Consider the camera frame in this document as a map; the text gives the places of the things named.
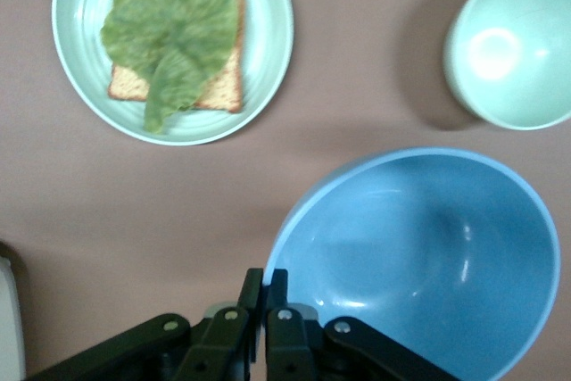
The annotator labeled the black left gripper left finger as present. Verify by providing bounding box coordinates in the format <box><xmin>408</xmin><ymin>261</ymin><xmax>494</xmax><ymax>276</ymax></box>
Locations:
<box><xmin>26</xmin><ymin>268</ymin><xmax>265</xmax><ymax>381</ymax></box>

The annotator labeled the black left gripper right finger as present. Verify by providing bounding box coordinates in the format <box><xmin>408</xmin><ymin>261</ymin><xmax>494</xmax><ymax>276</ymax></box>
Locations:
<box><xmin>266</xmin><ymin>268</ymin><xmax>451</xmax><ymax>381</ymax></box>

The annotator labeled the blue bowl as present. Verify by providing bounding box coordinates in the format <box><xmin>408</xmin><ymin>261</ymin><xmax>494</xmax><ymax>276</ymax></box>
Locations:
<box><xmin>262</xmin><ymin>147</ymin><xmax>561</xmax><ymax>381</ymax></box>

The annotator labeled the light green bowl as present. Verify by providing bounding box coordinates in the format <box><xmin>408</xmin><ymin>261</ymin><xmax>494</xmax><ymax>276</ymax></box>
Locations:
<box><xmin>443</xmin><ymin>0</ymin><xmax>571</xmax><ymax>131</ymax></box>

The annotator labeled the brown table cloth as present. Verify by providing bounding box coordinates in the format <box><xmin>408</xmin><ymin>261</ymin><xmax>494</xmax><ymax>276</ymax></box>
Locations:
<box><xmin>0</xmin><ymin>0</ymin><xmax>571</xmax><ymax>381</ymax></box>

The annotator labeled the toast bread slice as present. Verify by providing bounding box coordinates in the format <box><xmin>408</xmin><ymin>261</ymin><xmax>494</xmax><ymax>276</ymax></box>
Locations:
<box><xmin>106</xmin><ymin>0</ymin><xmax>245</xmax><ymax>113</ymax></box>

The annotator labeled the light green plate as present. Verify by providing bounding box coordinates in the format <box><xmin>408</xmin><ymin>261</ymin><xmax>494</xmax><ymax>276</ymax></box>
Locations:
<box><xmin>52</xmin><ymin>0</ymin><xmax>295</xmax><ymax>146</ymax></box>

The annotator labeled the green lettuce leaf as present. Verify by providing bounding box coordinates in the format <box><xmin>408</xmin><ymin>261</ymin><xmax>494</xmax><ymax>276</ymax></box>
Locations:
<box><xmin>100</xmin><ymin>0</ymin><xmax>241</xmax><ymax>135</ymax></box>

